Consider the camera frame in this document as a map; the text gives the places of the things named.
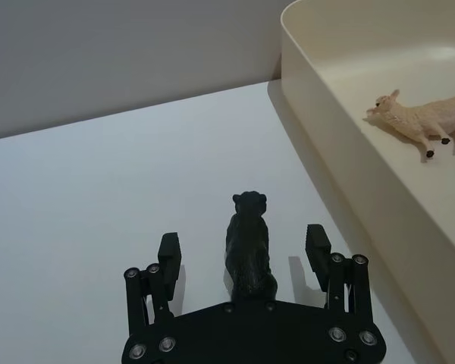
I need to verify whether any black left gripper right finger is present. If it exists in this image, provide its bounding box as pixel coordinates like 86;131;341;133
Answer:
305;223;372;328

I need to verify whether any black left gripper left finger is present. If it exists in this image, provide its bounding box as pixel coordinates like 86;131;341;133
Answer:
123;231;182;339

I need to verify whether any cream plastic bin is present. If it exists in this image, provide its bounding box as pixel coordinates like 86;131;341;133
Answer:
266;0;455;364

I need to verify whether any black bear toy figure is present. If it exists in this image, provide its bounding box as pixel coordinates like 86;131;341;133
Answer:
224;191;279;303

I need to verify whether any cream lamb toy figure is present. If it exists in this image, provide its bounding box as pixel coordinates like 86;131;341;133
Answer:
362;89;455;160

